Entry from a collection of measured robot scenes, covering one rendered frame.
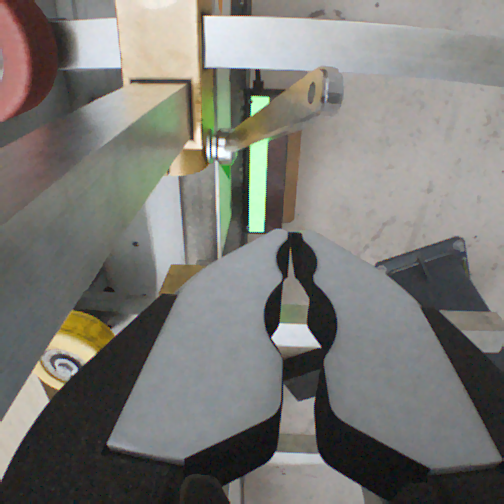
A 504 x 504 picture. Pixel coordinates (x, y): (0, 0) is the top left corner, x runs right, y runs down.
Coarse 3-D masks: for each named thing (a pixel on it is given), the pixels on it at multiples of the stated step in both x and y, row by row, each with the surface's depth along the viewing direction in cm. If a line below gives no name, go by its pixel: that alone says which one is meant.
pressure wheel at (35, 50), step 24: (0, 0) 17; (24, 0) 19; (0, 24) 18; (24, 24) 18; (48, 24) 20; (0, 48) 19; (24, 48) 18; (48, 48) 20; (0, 72) 19; (24, 72) 19; (48, 72) 21; (0, 96) 20; (24, 96) 20; (0, 120) 21
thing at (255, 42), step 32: (64, 32) 22; (96, 32) 22; (224, 32) 22; (256, 32) 22; (288, 32) 22; (320, 32) 22; (352, 32) 21; (384, 32) 21; (416, 32) 21; (448, 32) 21; (64, 64) 23; (96, 64) 23; (224, 64) 23; (256, 64) 23; (288, 64) 23; (320, 64) 23; (352, 64) 22; (384, 64) 22; (416, 64) 22; (448, 64) 22; (480, 64) 22
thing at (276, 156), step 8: (272, 144) 41; (280, 144) 41; (272, 152) 42; (280, 152) 42; (272, 160) 42; (280, 160) 42; (272, 168) 43; (280, 168) 43; (272, 176) 43; (280, 176) 43; (272, 184) 44; (280, 184) 44; (272, 192) 44; (280, 192) 44; (272, 200) 45; (280, 200) 45; (272, 208) 45; (280, 208) 45; (272, 216) 46; (280, 216) 46; (272, 224) 47
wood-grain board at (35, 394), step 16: (32, 384) 35; (16, 400) 37; (32, 400) 36; (48, 400) 36; (16, 416) 38; (32, 416) 38; (0, 432) 41; (16, 432) 40; (0, 448) 43; (16, 448) 43; (0, 464) 46; (0, 480) 49
